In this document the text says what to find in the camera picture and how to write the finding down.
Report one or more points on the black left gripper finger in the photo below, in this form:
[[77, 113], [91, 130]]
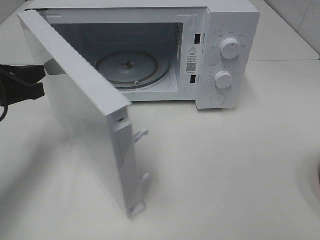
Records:
[[12, 94], [25, 75]]

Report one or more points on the white timer knob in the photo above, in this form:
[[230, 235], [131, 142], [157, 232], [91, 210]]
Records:
[[223, 79]]

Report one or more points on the round white door button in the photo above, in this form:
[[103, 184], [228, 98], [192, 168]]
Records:
[[218, 99]]

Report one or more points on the white power knob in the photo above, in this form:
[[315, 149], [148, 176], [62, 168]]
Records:
[[230, 48]]

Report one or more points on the white microwave door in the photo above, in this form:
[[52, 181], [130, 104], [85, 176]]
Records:
[[91, 110]]

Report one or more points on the glass microwave turntable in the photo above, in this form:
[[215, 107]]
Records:
[[133, 65]]

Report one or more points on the white microwave oven body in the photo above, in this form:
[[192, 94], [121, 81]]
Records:
[[90, 26]]

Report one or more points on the white warning label sticker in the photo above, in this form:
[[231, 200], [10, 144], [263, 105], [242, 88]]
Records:
[[191, 58]]

